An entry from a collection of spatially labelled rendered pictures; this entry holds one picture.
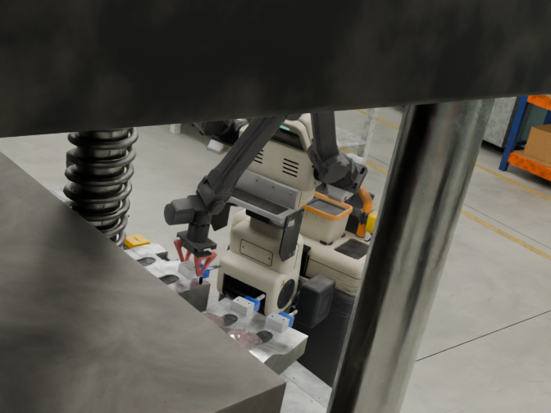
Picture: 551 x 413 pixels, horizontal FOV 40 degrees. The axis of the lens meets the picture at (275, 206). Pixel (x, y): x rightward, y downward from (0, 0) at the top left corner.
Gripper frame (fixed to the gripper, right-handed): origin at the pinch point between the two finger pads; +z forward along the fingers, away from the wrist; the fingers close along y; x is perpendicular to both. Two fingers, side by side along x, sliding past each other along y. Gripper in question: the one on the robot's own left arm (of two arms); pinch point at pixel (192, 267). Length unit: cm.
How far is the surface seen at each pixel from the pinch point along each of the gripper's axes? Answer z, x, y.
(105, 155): -68, -80, 72
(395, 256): -75, -80, 111
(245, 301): 2.4, 5.0, 17.6
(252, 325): 5.1, 2.3, 24.4
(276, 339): 5.1, 3.6, 32.2
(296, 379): 10.5, 2.5, 42.1
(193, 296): 4.4, -3.7, 6.8
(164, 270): 1.8, -5.9, -4.2
